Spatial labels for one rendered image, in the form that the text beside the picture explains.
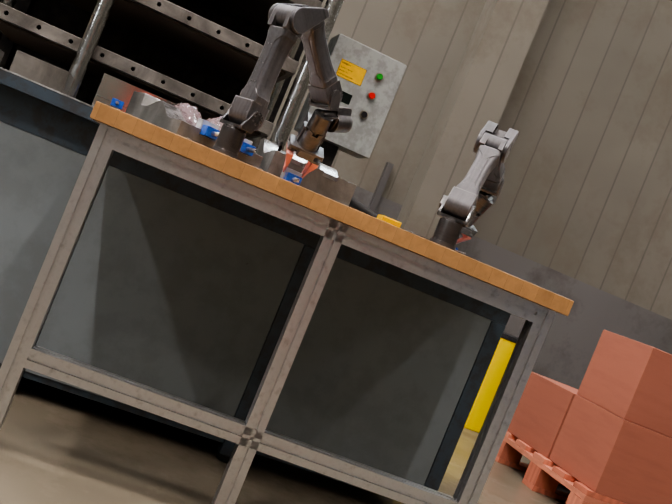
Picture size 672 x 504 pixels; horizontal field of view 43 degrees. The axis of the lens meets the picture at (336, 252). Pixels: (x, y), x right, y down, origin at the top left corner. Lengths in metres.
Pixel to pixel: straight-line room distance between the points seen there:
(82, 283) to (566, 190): 4.07
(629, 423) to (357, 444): 1.56
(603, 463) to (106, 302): 2.28
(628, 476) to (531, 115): 2.73
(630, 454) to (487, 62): 2.62
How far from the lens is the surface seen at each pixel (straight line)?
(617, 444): 3.87
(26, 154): 2.42
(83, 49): 3.22
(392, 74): 3.47
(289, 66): 3.31
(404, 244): 2.00
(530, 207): 5.83
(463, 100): 5.40
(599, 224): 6.03
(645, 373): 3.86
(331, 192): 2.50
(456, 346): 2.66
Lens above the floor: 0.71
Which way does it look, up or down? level
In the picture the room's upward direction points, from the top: 22 degrees clockwise
